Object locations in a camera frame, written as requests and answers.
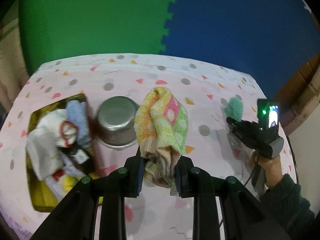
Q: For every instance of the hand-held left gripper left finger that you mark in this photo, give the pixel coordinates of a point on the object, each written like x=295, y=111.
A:
x=140, y=180

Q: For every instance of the person's right hand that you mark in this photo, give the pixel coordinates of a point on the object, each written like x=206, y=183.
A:
x=271, y=167

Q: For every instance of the blue foam mat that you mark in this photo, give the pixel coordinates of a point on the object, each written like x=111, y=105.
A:
x=237, y=30

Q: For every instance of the yellow soft item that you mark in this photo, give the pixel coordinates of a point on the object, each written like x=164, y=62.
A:
x=70, y=183

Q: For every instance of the black cloth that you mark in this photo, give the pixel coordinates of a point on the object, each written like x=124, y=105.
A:
x=75, y=151

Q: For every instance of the brown wooden board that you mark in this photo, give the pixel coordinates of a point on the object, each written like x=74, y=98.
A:
x=295, y=80

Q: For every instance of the light blue towel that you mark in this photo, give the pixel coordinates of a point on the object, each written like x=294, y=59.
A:
x=76, y=115

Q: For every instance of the teal fluffy scrunchie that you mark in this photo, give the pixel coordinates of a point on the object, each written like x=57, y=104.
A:
x=235, y=107

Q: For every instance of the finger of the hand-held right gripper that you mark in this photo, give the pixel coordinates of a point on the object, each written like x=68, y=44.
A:
x=235, y=133
x=237, y=123

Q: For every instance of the white sock with red trim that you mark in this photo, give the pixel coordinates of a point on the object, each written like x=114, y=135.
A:
x=42, y=142

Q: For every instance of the pink patterned tablecloth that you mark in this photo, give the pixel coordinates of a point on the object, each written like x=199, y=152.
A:
x=175, y=80

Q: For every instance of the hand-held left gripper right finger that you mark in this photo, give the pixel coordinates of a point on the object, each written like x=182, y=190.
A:
x=178, y=180

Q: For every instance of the person's right forearm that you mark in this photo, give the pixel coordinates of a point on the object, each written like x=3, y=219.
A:
x=287, y=205

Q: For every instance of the steel bowl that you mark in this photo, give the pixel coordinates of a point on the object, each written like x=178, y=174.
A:
x=116, y=122

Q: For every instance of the green foam mat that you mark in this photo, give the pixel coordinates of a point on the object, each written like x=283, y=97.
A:
x=95, y=17

